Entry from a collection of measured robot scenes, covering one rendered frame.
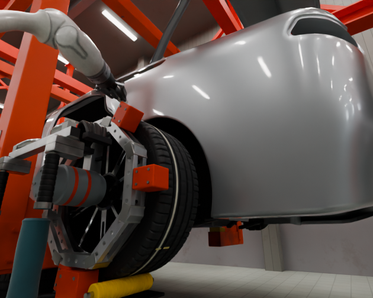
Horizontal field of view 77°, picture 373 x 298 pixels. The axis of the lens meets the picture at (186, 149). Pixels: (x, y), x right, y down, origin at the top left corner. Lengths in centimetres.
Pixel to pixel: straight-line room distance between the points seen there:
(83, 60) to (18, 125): 70
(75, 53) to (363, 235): 474
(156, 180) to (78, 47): 47
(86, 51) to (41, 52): 86
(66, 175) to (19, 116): 67
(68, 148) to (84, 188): 21
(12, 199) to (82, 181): 56
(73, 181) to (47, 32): 49
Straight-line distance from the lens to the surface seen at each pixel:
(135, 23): 264
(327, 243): 497
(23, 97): 153
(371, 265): 498
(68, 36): 85
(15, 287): 101
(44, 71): 165
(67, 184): 88
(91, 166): 99
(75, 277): 94
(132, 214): 76
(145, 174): 73
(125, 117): 90
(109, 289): 89
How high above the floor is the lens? 69
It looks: 19 degrees up
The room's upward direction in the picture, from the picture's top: 1 degrees counter-clockwise
